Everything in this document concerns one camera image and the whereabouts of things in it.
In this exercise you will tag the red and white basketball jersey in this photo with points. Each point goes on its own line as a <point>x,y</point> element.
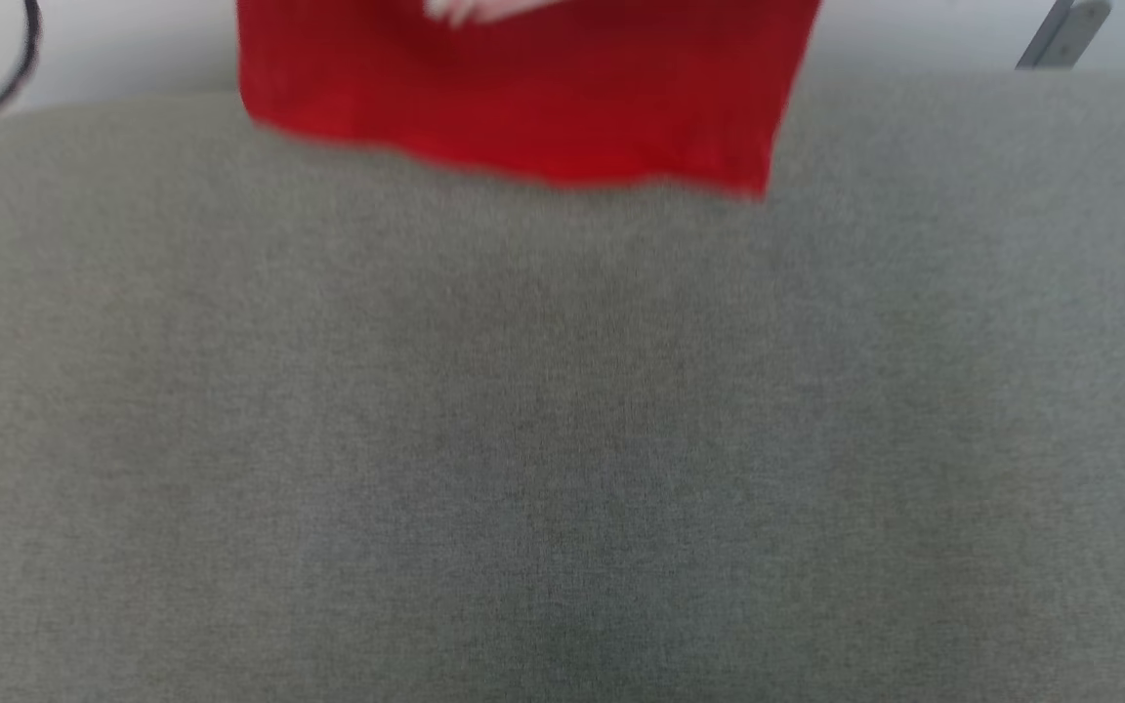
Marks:
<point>523,88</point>

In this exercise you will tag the grey fabric sofa cushion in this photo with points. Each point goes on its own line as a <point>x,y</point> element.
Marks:
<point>562,410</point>

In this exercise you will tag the grey metal mounting bracket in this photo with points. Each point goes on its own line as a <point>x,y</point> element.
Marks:
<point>1080,29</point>

